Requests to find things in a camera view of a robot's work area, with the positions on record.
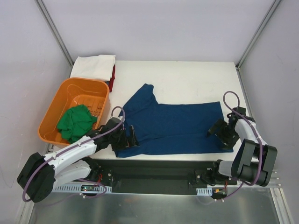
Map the red folded t shirt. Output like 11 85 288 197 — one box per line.
108 65 115 92

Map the white folded t shirt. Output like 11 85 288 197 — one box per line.
70 55 116 82

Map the slotted cable duct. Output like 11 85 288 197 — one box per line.
52 183 112 194
196 187 213 196

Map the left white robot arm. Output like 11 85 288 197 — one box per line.
17 117 139 203

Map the right slotted cable duct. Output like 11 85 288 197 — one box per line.
196 187 213 196

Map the left slotted cable duct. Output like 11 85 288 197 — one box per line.
52 183 112 194

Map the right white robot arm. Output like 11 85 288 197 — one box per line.
207 106 278 187

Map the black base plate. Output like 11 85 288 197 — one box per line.
86 159 237 195

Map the orange plastic basket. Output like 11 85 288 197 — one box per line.
38 78 110 148

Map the aluminium frame rail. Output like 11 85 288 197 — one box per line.
268 170 282 188

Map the blue t shirt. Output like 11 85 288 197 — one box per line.
115 84 225 158

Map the green t shirt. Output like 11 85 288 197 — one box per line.
57 105 97 143

